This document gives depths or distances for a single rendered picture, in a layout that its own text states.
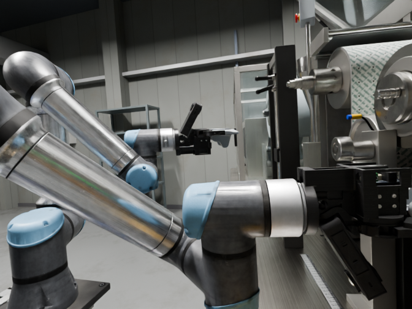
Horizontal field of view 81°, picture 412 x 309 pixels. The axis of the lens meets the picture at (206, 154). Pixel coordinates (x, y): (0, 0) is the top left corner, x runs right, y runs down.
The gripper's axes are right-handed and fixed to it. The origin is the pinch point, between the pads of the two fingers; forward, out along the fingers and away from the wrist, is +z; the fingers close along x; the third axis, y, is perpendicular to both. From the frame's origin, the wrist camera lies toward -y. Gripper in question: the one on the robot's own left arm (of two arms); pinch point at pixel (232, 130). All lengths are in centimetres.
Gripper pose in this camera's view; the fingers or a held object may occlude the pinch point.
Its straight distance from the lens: 82.7
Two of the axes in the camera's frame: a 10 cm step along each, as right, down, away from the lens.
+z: 9.8, -0.7, 1.8
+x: 1.9, 1.7, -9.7
